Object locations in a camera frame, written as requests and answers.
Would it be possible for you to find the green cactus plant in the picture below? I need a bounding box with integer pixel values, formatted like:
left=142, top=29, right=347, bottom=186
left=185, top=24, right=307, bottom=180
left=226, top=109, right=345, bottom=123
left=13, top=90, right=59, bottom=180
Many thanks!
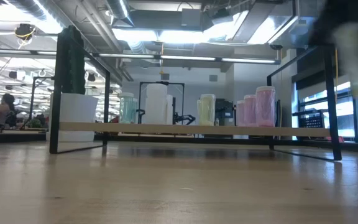
left=60, top=25, right=87, bottom=95

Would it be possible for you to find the black perforated cart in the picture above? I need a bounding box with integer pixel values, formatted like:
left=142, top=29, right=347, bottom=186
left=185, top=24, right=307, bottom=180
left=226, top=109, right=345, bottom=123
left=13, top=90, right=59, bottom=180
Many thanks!
left=291, top=108, right=331, bottom=129

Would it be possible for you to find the teal medicine bottle white cap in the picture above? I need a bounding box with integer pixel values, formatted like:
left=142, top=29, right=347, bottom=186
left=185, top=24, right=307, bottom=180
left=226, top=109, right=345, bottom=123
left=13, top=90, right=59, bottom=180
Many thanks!
left=132, top=98, right=139, bottom=124
left=119, top=91, right=135, bottom=124

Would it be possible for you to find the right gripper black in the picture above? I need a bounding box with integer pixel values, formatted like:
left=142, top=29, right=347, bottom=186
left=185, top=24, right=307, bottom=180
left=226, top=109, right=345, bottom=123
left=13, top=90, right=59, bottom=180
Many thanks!
left=309, top=0, right=358, bottom=47

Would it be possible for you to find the black frame wooden shelf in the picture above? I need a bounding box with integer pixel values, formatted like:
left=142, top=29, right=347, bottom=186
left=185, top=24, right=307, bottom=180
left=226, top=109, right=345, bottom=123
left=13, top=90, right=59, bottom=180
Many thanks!
left=48, top=30, right=344, bottom=162

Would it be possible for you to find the black background gantry frame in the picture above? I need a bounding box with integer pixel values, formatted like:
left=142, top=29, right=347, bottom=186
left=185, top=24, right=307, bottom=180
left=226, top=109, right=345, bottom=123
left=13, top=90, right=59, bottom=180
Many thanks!
left=29, top=75, right=55, bottom=121

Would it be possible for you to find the person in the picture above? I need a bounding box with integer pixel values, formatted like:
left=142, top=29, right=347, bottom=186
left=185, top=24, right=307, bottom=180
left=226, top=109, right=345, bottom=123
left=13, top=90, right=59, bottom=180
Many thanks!
left=0, top=93, right=18, bottom=128

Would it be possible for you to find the black equipment box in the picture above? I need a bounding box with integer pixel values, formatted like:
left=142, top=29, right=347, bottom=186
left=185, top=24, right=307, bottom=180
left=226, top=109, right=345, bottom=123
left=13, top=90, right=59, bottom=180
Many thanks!
left=214, top=98, right=235, bottom=127

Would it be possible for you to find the silver ceiling duct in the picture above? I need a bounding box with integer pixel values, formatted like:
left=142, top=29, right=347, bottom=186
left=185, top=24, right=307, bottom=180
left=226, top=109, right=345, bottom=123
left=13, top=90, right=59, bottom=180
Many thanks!
left=106, top=0, right=135, bottom=27

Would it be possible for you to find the long linear ceiling lamp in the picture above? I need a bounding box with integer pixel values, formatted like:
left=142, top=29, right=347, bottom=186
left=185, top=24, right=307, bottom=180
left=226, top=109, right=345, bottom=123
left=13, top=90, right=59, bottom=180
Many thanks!
left=98, top=52, right=281, bottom=65

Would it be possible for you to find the pink medicine bottle white cap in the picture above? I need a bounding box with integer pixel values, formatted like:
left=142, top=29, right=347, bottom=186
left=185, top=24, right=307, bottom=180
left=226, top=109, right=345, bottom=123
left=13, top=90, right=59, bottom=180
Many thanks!
left=244, top=94, right=257, bottom=128
left=236, top=100, right=246, bottom=127
left=255, top=86, right=277, bottom=128

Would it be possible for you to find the black ceiling device yellow cable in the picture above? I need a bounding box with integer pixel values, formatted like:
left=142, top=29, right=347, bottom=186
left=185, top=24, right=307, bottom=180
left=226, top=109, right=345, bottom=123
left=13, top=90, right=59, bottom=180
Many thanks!
left=14, top=22, right=37, bottom=42

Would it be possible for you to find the green background plant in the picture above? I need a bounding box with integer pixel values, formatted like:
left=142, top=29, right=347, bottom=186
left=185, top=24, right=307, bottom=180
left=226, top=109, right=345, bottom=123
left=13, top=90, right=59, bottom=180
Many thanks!
left=26, top=113, right=48, bottom=129

